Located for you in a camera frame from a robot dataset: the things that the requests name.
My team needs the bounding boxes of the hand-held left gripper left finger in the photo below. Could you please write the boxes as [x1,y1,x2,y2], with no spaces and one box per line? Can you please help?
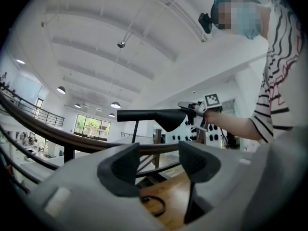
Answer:
[31,142,174,231]

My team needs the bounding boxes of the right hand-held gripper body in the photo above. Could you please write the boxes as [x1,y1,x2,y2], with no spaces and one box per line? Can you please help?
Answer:
[189,93,222,132]

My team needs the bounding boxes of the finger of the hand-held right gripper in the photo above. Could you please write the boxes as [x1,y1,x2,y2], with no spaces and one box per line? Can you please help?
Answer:
[178,101,197,112]

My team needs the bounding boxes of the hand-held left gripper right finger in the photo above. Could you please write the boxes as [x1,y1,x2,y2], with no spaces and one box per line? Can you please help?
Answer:
[179,140,261,231]

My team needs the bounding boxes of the person's right forearm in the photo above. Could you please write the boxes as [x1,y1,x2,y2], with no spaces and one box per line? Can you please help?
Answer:
[205,110,263,142]

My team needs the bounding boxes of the glass entrance doors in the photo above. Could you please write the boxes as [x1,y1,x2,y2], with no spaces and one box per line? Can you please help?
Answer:
[74,114,112,140]

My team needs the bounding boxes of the black balcony railing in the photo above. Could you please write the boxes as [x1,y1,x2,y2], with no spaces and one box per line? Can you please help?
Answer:
[0,80,66,128]

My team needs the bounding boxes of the person's striped shirt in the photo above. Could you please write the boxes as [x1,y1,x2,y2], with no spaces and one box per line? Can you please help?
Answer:
[249,0,304,144]

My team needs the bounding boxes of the blue face mask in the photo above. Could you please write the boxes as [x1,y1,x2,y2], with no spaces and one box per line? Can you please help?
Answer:
[236,1,263,40]

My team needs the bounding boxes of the row of black wall items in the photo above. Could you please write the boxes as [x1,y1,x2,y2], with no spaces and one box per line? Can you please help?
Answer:
[172,122,226,142]

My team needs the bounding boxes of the black cable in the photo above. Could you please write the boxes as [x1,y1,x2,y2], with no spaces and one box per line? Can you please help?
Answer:
[140,195,167,217]

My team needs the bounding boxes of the black head camera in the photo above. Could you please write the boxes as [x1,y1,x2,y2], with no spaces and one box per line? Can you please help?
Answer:
[198,12,214,35]

